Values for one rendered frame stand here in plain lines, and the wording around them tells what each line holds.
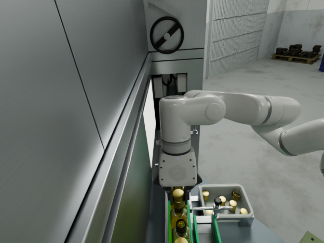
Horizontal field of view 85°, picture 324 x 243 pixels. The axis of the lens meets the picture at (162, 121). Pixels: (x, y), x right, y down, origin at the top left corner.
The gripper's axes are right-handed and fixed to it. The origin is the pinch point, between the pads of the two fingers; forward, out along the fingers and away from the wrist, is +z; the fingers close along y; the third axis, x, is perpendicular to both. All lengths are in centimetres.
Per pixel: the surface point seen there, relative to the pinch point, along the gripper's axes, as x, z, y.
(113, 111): -1.2, -26.1, -14.7
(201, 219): 16.2, 26.3, 9.6
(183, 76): 100, -26, 10
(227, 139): 194, 70, 78
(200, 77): 90, -26, 21
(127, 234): -12.9, -1.3, -11.9
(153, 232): 21.1, 38.9, -12.2
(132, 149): 1.1, -14.7, -11.9
